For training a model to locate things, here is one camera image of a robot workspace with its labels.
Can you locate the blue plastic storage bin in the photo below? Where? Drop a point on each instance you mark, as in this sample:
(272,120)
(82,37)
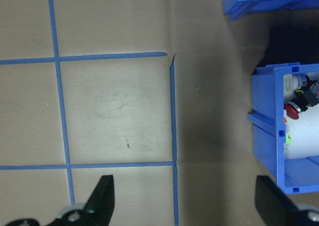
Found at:
(265,99)
(261,2)

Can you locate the grey switch orange green block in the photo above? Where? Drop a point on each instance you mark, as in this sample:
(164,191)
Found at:
(287,137)

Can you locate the red mushroom button switch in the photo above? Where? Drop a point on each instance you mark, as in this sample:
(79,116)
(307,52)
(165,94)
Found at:
(291,110)

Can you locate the green white push button switch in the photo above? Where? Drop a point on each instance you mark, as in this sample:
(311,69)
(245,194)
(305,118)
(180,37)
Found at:
(296,81)

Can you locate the black switch small red head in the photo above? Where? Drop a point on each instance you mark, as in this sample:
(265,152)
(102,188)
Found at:
(316,85)

